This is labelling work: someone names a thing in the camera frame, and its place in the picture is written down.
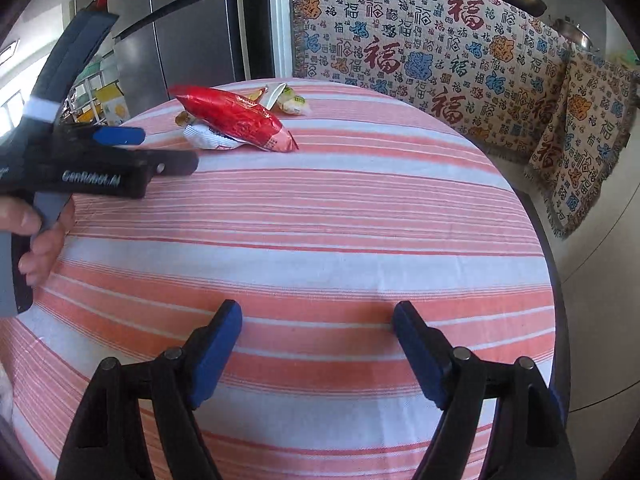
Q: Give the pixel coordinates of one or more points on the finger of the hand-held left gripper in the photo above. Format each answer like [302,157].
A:
[175,162]
[120,136]

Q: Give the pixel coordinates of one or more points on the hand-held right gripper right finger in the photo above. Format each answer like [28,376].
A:
[422,360]

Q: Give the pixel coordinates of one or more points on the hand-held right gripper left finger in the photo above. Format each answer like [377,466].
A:
[215,360]

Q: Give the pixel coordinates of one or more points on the red snack bag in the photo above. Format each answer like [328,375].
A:
[235,115]

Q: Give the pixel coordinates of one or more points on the person's left hand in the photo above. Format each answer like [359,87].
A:
[47,255]

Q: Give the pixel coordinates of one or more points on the yellow box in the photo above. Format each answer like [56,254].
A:
[116,107]

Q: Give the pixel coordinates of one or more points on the small white printed packet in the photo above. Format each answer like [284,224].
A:
[205,137]

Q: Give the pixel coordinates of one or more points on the small yellow wrapper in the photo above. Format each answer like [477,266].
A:
[184,119]

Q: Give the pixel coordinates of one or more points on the cluttered storage rack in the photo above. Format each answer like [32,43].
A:
[95,95]

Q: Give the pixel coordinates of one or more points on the yellow orange wrapper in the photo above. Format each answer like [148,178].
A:
[252,95]

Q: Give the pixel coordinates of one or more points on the white torn wrapper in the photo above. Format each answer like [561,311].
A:
[274,95]

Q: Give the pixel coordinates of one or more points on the grey refrigerator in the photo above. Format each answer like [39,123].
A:
[200,35]

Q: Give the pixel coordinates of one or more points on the yellow white snack packet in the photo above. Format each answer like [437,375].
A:
[295,102]

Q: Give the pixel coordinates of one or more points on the pink striped tablecloth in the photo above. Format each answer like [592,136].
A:
[300,235]

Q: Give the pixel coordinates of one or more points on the white cabinet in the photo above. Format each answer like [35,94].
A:
[600,270]

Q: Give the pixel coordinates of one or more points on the small printed blanket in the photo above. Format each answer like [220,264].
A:
[585,145]

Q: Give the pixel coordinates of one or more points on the large printed blanket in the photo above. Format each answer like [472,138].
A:
[425,45]

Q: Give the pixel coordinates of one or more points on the steel pan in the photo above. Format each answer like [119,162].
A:
[575,32]

